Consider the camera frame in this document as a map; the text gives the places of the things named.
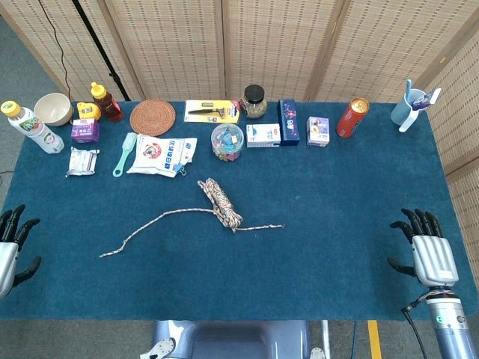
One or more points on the white sugar bag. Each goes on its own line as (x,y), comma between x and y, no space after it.
(161,155)

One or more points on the blue carpet table cover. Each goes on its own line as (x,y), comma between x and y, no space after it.
(299,269)

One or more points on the beige bowl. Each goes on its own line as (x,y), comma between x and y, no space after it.
(53,108)

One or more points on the light blue cup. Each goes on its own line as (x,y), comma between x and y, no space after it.
(401,110)

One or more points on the round woven rattan coaster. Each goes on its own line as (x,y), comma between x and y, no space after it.
(152,117)

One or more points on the yellow tape measure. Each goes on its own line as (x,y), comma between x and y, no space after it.
(89,111)

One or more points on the white and blue box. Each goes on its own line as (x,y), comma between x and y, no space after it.
(263,135)

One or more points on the purple toothpaste tube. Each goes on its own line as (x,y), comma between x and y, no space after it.
(423,101)

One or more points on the tall dark blue box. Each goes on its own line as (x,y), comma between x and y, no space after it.
(289,123)

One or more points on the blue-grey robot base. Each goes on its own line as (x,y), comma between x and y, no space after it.
(232,340)

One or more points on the small purple box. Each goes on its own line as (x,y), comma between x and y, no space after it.
(85,131)

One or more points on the lilac and white box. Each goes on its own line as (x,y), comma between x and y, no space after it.
(318,131)

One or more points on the blue binder clip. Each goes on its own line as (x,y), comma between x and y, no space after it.
(179,167)

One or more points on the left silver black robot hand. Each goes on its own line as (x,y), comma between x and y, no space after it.
(8,258)

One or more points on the glass jar with black lid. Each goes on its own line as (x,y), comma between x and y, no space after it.
(254,104)

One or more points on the honey bottle with yellow cap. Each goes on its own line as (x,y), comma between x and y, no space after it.
(108,106)

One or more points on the light blue toothbrush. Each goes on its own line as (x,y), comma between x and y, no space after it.
(409,88)

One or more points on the razor in yellow card pack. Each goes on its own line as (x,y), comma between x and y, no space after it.
(211,112)

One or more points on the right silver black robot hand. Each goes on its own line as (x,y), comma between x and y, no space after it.
(434,258)

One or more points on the white crumpled snack wrapper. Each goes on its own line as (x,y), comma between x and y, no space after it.
(82,161)

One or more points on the red drink can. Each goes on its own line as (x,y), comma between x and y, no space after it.
(350,119)

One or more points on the mint green brush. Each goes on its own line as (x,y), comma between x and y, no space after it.
(127,147)

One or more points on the drink bottle with yellow cap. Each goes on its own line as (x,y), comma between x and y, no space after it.
(35,129)

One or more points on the black stand pole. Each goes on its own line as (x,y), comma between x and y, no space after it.
(101,48)

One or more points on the clear tub of coloured clips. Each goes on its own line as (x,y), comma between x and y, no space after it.
(227,144)

